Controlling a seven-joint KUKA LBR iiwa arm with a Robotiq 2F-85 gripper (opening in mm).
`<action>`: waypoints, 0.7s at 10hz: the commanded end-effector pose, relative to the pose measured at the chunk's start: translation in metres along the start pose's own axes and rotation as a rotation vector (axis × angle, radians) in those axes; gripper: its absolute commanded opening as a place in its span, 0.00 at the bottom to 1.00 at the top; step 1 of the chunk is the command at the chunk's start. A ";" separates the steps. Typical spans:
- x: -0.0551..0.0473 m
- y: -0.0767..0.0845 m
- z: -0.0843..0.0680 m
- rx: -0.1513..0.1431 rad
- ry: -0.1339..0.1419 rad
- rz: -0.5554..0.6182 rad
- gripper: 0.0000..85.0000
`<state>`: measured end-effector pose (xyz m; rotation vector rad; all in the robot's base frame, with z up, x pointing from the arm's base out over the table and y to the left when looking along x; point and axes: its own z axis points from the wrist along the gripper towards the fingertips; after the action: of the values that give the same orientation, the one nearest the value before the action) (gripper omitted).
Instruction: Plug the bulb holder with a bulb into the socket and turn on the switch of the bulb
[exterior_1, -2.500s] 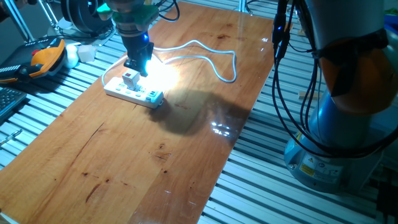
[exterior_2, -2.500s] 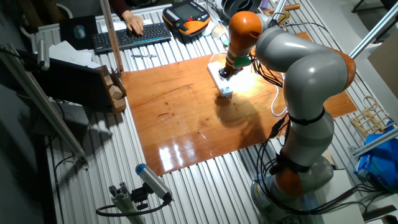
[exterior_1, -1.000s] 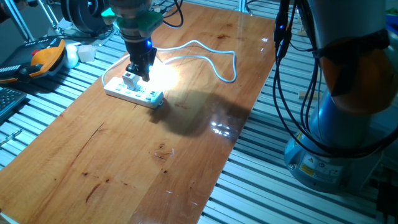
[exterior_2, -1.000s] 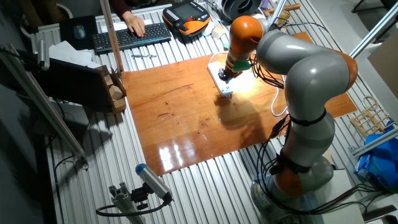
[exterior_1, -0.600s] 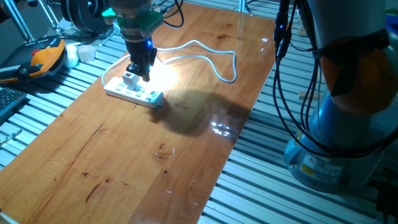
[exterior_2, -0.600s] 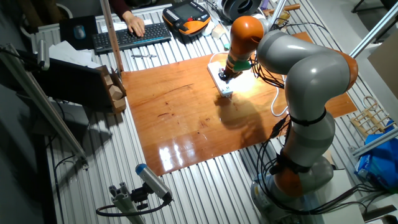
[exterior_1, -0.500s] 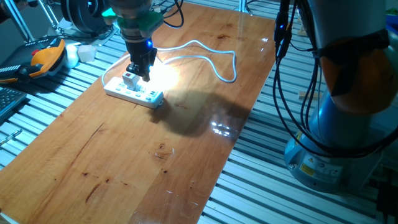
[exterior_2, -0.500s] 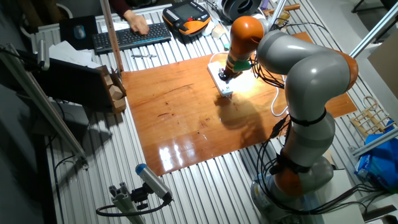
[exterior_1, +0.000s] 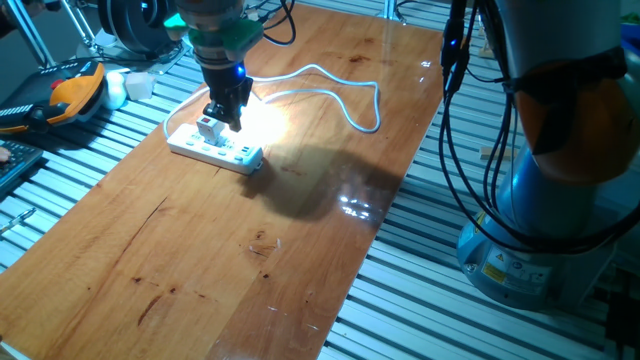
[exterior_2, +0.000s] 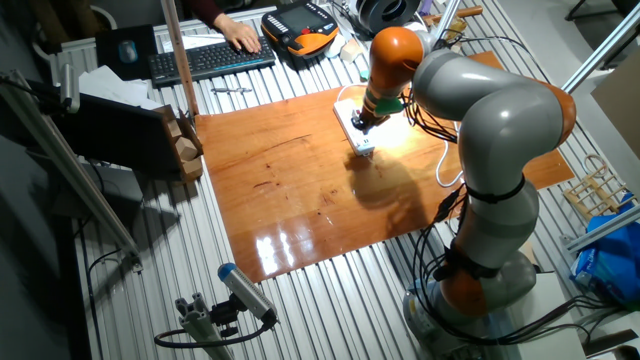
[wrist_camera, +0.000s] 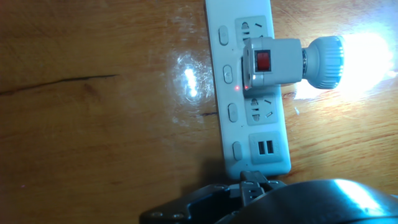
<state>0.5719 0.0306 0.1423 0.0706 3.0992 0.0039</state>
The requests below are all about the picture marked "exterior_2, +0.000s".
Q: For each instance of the dark sleeved person forearm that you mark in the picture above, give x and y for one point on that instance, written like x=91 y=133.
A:
x=205 y=9

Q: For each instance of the brown wooden board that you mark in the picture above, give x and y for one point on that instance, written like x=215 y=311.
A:
x=300 y=200

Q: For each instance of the orange and black teach pendant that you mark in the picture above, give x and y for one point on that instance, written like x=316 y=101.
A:
x=300 y=20

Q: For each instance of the long aluminium frame bar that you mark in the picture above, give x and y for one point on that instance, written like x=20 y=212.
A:
x=600 y=227
x=75 y=170

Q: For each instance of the white rounded object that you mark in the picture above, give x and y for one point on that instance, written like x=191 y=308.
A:
x=334 y=46

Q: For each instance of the blue bag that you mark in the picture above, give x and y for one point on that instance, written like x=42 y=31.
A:
x=610 y=260

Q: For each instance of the black flat panel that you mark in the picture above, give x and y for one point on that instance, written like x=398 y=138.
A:
x=110 y=135

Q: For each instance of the white bulb holder with bulb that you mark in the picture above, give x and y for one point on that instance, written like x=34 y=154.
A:
x=387 y=134

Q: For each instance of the beige cardboard panel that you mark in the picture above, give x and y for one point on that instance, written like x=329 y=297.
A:
x=620 y=100

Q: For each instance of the small metal hand tool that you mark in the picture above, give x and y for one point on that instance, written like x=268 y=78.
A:
x=230 y=90

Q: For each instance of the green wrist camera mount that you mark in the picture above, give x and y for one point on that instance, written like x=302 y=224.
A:
x=387 y=106

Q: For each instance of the black mouse pad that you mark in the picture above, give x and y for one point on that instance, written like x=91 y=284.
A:
x=110 y=65

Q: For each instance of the aluminium profile camera mount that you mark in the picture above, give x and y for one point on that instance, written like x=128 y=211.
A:
x=200 y=325

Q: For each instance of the wooden stick rack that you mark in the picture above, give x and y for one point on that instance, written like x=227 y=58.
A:
x=595 y=192

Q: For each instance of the white paper sheets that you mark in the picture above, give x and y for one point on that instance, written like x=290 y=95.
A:
x=110 y=85
x=195 y=41

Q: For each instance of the black round drum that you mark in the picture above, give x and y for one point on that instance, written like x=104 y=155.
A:
x=387 y=12

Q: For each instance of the white power strip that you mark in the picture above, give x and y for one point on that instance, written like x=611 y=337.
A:
x=350 y=135

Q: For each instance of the bare person hand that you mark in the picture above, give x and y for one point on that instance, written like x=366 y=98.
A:
x=240 y=34

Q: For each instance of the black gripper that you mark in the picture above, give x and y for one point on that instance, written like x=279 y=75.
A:
x=369 y=119

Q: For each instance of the pale wooden cube block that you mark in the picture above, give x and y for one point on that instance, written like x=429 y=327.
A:
x=186 y=148
x=174 y=129
x=192 y=169
x=351 y=51

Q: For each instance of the grey computer mouse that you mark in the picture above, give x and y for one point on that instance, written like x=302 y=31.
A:
x=128 y=51

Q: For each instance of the silver depth camera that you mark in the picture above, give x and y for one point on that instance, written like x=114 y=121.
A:
x=245 y=292
x=70 y=87

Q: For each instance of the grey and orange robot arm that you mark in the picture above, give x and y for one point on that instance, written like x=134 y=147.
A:
x=500 y=130

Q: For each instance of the black keyboard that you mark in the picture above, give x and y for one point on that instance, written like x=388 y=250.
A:
x=210 y=60

